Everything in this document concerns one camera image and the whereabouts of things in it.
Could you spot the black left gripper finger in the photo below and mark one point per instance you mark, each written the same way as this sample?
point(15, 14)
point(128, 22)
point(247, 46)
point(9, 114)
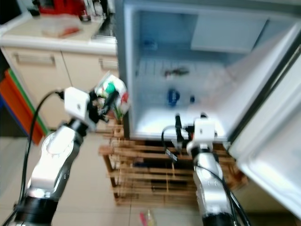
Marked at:
point(110, 101)

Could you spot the white carton with green cap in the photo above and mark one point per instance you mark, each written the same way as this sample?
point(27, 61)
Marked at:
point(122, 89)

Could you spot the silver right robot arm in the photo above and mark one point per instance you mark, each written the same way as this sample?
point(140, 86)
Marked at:
point(209, 183)

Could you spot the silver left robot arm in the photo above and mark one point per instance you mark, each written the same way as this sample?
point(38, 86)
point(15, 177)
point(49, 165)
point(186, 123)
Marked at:
point(54, 155)

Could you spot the grey mini fridge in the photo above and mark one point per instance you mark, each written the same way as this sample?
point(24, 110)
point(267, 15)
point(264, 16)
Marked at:
point(146, 120)

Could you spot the mini fridge door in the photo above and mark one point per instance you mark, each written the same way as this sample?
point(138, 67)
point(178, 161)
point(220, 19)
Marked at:
point(273, 155)

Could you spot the small blue item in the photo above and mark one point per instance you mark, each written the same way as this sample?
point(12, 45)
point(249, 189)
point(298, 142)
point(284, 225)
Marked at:
point(191, 99)

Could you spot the wooden slat crate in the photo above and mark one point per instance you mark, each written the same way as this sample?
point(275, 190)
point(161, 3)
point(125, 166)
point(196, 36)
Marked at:
point(141, 176)

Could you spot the beige kitchen cabinet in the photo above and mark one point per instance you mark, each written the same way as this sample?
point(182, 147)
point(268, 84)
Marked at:
point(37, 80)

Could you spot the metal kitchen sink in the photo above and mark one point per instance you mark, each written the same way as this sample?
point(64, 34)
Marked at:
point(104, 29)

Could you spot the orange board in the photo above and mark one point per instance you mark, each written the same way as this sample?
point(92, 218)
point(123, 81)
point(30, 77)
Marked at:
point(21, 106)

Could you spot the clear packed food tray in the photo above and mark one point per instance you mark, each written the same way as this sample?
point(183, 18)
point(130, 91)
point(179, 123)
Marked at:
point(61, 30)

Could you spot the white freezer compartment flap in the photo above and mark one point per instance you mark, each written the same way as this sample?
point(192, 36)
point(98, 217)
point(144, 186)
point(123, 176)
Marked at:
point(230, 33)

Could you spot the pink packet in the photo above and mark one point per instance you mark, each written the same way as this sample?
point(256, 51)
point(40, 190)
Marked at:
point(146, 219)

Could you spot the large red labelled box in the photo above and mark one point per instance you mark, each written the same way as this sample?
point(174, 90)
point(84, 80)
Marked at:
point(59, 5)

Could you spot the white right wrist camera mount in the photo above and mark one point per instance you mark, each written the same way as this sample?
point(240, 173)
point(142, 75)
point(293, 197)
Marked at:
point(204, 129)

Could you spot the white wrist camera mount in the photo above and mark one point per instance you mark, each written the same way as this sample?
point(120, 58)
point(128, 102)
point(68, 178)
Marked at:
point(204, 129)
point(76, 104)

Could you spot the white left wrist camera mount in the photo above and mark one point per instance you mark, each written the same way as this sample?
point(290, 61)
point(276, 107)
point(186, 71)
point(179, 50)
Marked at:
point(76, 104)

